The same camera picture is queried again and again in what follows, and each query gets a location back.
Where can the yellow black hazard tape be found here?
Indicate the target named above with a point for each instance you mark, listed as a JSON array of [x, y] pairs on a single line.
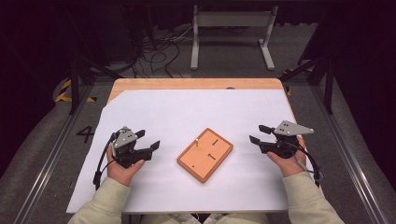
[[62, 93]]

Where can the aluminium floor rail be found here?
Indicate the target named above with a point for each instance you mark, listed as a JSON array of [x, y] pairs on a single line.
[[46, 168], [351, 161]]

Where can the person's left hand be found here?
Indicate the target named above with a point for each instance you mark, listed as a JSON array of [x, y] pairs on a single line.
[[121, 174]]

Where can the white paper sheet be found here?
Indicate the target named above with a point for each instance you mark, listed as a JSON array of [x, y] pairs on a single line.
[[186, 109]]

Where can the white metal stand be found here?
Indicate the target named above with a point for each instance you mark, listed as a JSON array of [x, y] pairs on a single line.
[[233, 19]]

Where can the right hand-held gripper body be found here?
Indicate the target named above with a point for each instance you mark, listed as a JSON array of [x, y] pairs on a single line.
[[291, 129]]

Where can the person's right hand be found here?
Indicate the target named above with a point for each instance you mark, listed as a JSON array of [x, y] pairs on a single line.
[[291, 166]]

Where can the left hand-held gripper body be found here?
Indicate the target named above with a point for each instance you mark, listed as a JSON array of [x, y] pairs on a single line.
[[124, 140]]

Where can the black metal stand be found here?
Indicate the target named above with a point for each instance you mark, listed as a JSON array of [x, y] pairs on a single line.
[[74, 87], [328, 90]]

